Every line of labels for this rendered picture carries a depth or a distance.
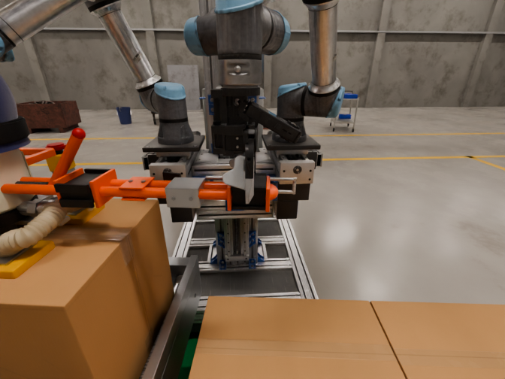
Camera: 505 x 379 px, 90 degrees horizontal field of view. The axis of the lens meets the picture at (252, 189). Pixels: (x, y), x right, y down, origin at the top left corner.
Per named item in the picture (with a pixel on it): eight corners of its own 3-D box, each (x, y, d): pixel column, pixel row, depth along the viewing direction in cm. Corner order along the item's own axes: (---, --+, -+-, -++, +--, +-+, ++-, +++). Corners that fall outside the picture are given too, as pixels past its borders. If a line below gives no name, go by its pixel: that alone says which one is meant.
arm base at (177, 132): (163, 137, 117) (160, 114, 112) (196, 136, 117) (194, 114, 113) (153, 145, 103) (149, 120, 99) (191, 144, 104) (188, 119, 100)
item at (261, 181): (227, 210, 50) (226, 188, 48) (231, 195, 57) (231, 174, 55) (269, 212, 50) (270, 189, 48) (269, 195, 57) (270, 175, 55)
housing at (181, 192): (166, 208, 52) (163, 188, 50) (176, 194, 58) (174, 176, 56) (200, 209, 52) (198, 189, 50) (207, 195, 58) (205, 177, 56)
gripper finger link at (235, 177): (223, 203, 50) (224, 156, 49) (253, 204, 49) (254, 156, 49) (220, 204, 47) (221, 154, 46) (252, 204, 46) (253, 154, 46)
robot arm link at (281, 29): (246, 16, 55) (216, 5, 47) (294, 11, 51) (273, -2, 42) (246, 57, 59) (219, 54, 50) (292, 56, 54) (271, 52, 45)
